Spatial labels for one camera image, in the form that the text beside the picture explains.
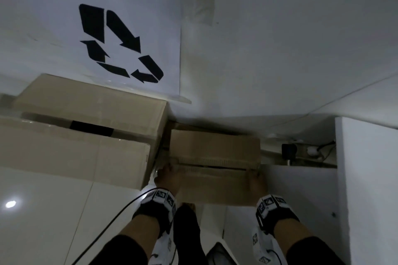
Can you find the person's left hand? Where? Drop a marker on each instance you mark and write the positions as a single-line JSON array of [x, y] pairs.
[[169, 181]]

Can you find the person's right hand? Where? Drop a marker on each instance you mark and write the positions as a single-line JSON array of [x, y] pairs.
[[258, 185]]

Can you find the plain brown cardboard box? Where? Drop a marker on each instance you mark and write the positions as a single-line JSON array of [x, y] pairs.
[[214, 146]]

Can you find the person's left forearm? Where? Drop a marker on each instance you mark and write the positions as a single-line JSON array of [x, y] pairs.
[[136, 233]]

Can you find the person's right forearm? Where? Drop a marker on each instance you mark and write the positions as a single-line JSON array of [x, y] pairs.
[[295, 237]]

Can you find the person's black trouser legs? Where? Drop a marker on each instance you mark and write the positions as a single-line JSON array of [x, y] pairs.
[[188, 237]]

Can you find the black marker wrist band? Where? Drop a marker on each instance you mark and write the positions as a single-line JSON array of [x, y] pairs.
[[276, 212], [154, 209]]

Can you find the white table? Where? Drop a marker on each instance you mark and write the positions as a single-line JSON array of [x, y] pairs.
[[367, 196]]

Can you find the white recycling symbol sign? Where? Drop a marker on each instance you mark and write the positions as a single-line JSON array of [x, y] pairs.
[[46, 25]]

